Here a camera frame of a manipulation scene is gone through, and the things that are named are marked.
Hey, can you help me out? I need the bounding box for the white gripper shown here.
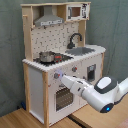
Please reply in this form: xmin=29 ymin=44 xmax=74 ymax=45
xmin=60 ymin=74 xmax=88 ymax=98

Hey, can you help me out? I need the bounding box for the white oven door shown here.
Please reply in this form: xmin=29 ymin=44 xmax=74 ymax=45
xmin=55 ymin=87 xmax=74 ymax=111

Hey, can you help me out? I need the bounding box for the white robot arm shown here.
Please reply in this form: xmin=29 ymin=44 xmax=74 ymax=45
xmin=61 ymin=75 xmax=128 ymax=113

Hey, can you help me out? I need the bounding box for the wooden toy kitchen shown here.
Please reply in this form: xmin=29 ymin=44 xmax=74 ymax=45
xmin=22 ymin=2 xmax=105 ymax=128

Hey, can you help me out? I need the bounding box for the grey ice dispenser panel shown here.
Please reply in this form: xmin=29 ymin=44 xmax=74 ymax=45
xmin=87 ymin=65 xmax=96 ymax=82

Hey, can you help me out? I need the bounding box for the right red stove knob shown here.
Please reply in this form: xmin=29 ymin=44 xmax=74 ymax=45
xmin=72 ymin=66 xmax=77 ymax=72

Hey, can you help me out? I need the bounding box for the red stove knob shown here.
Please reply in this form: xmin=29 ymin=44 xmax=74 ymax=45
xmin=72 ymin=66 xmax=77 ymax=72
xmin=54 ymin=72 xmax=62 ymax=79

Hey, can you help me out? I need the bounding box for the left red stove knob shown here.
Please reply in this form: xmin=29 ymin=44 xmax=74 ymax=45
xmin=54 ymin=72 xmax=62 ymax=79

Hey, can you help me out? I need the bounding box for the grey toy sink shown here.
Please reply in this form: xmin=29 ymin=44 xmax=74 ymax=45
xmin=66 ymin=47 xmax=94 ymax=56

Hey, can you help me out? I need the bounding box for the black toy faucet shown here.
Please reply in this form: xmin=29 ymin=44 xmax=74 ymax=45
xmin=66 ymin=32 xmax=83 ymax=50

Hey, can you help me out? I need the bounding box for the black toy stovetop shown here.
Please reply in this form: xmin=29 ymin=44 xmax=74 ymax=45
xmin=35 ymin=53 xmax=71 ymax=66

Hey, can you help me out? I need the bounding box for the silver toy pot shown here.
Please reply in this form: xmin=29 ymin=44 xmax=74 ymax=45
xmin=39 ymin=51 xmax=55 ymax=62

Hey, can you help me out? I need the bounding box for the toy microwave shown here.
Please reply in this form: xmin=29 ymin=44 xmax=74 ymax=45
xmin=66 ymin=3 xmax=90 ymax=21

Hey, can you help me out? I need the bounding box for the grey range hood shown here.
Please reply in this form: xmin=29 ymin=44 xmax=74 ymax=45
xmin=34 ymin=5 xmax=64 ymax=27

